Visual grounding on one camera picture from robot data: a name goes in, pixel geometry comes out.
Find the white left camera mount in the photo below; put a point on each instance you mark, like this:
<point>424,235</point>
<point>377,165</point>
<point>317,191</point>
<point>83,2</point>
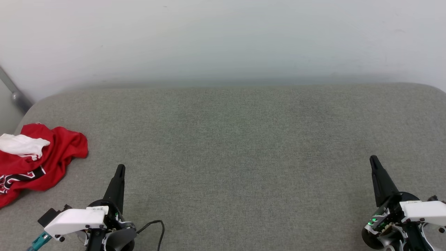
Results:
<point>75,219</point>

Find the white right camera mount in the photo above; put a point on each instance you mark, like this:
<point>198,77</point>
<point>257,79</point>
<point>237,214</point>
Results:
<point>427,211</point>

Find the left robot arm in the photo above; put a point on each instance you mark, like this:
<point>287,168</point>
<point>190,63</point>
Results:
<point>120,240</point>

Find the teal left camera connector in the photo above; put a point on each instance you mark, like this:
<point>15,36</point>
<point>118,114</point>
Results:
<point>39,240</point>

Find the grey fabric sofa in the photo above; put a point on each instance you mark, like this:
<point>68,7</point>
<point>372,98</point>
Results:
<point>237,157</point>

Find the red and white jersey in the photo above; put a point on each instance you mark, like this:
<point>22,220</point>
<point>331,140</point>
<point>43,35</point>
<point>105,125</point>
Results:
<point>59,153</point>

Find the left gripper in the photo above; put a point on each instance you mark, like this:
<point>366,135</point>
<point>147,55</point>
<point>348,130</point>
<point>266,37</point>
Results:
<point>113,218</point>

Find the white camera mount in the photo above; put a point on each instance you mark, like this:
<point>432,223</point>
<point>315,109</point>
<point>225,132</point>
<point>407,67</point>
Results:
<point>427,211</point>
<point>75,219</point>

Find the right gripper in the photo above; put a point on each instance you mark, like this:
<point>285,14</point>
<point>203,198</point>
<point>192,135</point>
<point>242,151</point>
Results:
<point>390,214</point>

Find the grey metal pole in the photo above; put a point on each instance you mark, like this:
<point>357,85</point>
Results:
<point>17,97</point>

